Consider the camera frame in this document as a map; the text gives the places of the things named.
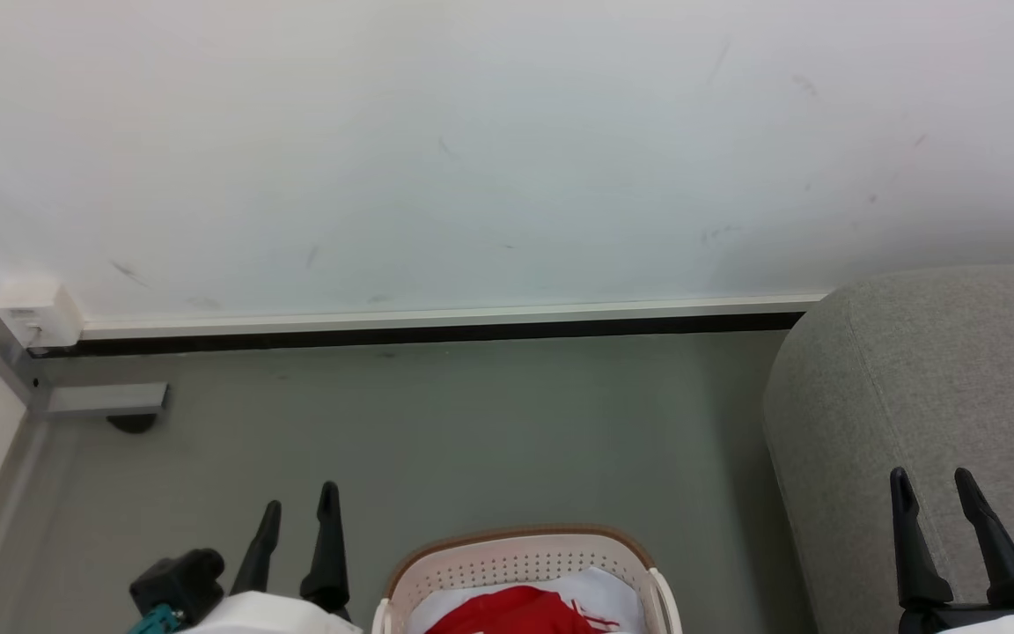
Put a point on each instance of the grey metal foot bar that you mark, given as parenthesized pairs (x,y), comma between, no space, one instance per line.
(106,398)

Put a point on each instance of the black rubber foot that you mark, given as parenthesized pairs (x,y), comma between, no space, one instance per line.
(131,423)

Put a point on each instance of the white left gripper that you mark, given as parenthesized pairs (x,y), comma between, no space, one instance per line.
(269,616)

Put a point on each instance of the teal left camera connector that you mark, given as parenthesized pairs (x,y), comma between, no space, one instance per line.
(155,622)

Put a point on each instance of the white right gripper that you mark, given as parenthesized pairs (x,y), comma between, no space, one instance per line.
(978,619)

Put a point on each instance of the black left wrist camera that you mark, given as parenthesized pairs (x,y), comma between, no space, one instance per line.
(177,581)

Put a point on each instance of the grey fabric sofa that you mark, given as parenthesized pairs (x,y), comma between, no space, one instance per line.
(912,387)

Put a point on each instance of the red and white jersey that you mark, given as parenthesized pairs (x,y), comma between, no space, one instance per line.
(516,612)

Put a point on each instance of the white and black baseboard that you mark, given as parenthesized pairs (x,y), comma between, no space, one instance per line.
(437,324)

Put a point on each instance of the white wall socket box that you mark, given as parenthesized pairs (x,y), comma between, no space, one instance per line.
(42,313)

